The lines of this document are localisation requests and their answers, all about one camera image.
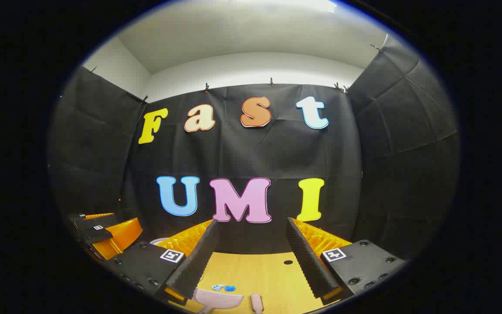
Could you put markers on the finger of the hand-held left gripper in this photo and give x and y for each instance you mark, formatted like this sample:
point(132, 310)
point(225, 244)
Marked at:
point(94, 221)
point(120, 235)

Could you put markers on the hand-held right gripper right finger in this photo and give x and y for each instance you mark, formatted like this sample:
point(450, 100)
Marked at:
point(307, 257)

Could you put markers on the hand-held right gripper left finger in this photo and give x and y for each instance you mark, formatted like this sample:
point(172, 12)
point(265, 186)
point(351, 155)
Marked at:
point(198, 257)

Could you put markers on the light blue paper ball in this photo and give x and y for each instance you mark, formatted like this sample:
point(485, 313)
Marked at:
point(217, 287)

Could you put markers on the white ribbed garbage bin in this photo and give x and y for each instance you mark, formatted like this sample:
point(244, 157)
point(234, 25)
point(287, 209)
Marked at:
point(158, 240)

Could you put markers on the dark blue paper ball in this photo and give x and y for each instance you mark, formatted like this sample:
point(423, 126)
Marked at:
point(230, 288)

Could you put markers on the lilac plastic dustpan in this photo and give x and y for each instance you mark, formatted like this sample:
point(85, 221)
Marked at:
point(220, 301)

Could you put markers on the small lilac broom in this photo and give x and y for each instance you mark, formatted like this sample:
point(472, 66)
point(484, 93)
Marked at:
point(256, 303)

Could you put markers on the wooden desktop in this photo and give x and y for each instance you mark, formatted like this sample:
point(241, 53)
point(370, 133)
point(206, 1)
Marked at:
point(268, 270)

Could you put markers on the row of small black clamps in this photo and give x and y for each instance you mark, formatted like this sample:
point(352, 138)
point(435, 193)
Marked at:
point(206, 88)

